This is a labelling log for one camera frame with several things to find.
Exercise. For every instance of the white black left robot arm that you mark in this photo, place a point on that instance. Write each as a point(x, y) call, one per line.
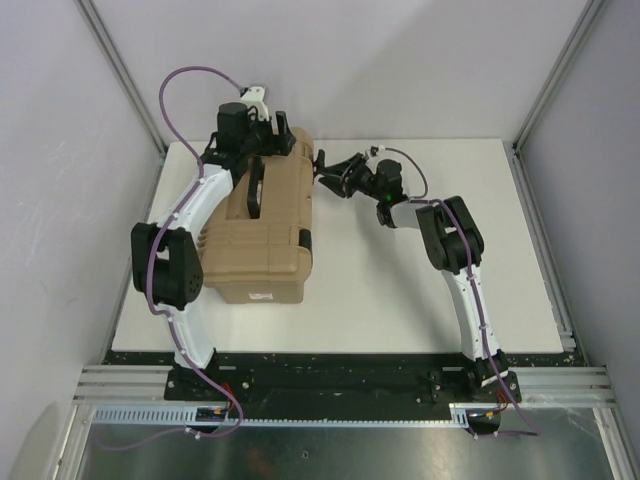
point(165, 264)

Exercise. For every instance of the aluminium frame post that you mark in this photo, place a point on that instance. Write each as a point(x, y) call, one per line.
point(576, 40)
point(115, 61)

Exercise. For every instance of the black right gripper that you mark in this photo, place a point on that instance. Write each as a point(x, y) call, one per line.
point(344, 186)

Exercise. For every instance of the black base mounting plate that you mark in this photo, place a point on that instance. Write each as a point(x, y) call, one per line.
point(352, 386)

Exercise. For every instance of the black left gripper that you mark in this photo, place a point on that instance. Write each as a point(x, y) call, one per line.
point(277, 145)

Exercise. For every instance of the right aluminium frame post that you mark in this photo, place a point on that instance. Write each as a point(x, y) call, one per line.
point(576, 40)

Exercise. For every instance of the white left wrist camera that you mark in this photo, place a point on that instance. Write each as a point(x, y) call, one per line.
point(254, 98)

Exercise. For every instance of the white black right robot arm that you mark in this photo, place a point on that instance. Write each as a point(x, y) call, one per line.
point(453, 243)

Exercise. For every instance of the grey slotted cable duct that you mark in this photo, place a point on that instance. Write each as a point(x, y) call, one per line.
point(453, 416)

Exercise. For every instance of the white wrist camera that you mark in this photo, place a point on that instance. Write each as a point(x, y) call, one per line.
point(254, 98)
point(374, 151)

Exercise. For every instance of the left aluminium frame post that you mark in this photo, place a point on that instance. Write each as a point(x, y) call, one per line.
point(115, 61)

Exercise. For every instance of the tan plastic toolbox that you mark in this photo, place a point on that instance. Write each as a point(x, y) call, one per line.
point(256, 246)

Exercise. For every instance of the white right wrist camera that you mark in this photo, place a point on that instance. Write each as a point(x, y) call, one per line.
point(374, 151)

